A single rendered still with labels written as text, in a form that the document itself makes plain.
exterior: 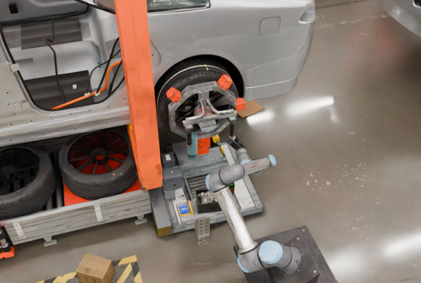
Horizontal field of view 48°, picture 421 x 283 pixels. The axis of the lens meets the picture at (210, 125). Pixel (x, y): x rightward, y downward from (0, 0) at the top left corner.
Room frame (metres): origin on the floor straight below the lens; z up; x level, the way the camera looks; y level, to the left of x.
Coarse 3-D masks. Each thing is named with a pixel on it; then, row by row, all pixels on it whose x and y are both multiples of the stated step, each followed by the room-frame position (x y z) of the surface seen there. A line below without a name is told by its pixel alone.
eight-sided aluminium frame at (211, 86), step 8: (192, 88) 2.78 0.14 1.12; (200, 88) 2.78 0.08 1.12; (208, 88) 2.80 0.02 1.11; (216, 88) 2.81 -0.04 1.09; (184, 96) 2.74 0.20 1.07; (232, 96) 2.86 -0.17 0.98; (176, 104) 2.72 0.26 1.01; (224, 120) 2.89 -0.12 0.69; (176, 128) 2.72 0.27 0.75; (216, 128) 2.86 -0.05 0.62; (184, 136) 2.74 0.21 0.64; (200, 136) 2.79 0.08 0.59; (208, 136) 2.80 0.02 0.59
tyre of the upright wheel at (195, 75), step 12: (192, 60) 3.06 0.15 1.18; (204, 60) 3.07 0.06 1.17; (168, 72) 2.99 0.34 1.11; (180, 72) 2.93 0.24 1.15; (192, 72) 2.91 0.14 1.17; (204, 72) 2.91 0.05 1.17; (216, 72) 2.95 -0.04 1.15; (168, 84) 2.87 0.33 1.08; (180, 84) 2.82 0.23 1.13; (192, 84) 2.85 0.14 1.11; (156, 96) 2.93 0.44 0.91; (168, 120) 2.78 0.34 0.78
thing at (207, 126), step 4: (196, 108) 2.80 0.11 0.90; (200, 108) 2.78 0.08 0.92; (204, 108) 2.78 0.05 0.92; (208, 108) 2.79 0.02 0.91; (196, 112) 2.77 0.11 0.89; (200, 112) 2.74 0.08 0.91; (208, 112) 2.74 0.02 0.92; (212, 120) 2.66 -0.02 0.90; (200, 124) 2.65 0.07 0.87; (204, 124) 2.64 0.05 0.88; (208, 124) 2.65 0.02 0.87; (212, 124) 2.66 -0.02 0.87; (216, 124) 2.67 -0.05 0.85; (200, 128) 2.63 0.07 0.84; (204, 128) 2.64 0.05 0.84; (208, 128) 2.65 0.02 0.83; (212, 128) 2.66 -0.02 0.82
